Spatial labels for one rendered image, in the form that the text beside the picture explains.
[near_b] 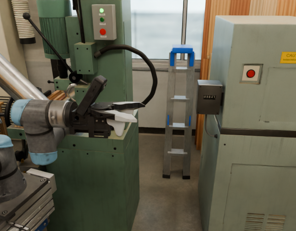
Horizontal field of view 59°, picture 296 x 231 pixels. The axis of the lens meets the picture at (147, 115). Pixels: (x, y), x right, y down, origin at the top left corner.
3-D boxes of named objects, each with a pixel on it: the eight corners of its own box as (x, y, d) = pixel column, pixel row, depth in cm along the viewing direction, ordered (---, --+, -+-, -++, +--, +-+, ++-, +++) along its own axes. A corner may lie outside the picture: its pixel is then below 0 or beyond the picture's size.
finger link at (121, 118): (137, 139, 64) (113, 130, 70) (137, 115, 62) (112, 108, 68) (128, 142, 62) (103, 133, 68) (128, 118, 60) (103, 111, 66)
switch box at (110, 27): (97, 38, 135) (95, 4, 129) (116, 38, 134) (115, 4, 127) (93, 40, 129) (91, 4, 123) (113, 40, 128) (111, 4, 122)
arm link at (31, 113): (27, 121, 79) (21, 94, 75) (62, 122, 78) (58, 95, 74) (12, 133, 72) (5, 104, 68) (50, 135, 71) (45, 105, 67)
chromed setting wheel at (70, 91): (69, 101, 152) (66, 81, 147) (89, 103, 151) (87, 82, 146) (66, 103, 150) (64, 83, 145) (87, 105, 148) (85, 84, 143)
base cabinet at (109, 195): (72, 191, 225) (62, 115, 196) (139, 198, 217) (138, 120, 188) (46, 233, 184) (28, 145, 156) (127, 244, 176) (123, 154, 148)
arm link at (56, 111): (59, 97, 75) (45, 104, 67) (75, 97, 75) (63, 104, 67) (61, 122, 77) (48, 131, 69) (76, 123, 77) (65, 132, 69)
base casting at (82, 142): (62, 115, 196) (60, 104, 192) (138, 120, 188) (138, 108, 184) (28, 145, 155) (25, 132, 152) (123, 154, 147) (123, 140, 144)
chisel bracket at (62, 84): (60, 89, 166) (58, 75, 163) (81, 90, 164) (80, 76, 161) (54, 92, 159) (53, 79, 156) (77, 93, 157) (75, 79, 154)
